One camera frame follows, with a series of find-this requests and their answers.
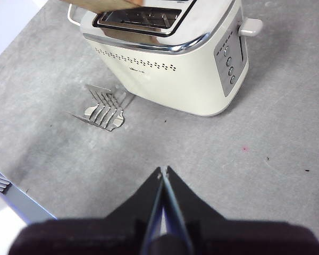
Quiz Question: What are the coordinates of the white power cable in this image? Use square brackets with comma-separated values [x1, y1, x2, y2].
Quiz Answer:
[66, 3, 83, 27]

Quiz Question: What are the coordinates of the steel bread rack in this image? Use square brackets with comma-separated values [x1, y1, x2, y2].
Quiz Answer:
[68, 83, 127, 133]

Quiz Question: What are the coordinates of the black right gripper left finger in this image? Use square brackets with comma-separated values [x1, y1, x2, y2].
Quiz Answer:
[9, 166, 165, 255]

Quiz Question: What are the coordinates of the brown bread slice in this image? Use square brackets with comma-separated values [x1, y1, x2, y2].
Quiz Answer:
[58, 0, 146, 14]

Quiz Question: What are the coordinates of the cream toaster lever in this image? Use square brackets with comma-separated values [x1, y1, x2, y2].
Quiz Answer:
[238, 18, 264, 37]

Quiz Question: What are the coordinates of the cream two-slot toaster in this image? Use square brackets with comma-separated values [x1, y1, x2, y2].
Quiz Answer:
[79, 0, 249, 117]

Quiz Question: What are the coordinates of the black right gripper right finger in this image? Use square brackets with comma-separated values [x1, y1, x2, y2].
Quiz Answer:
[165, 166, 319, 255]

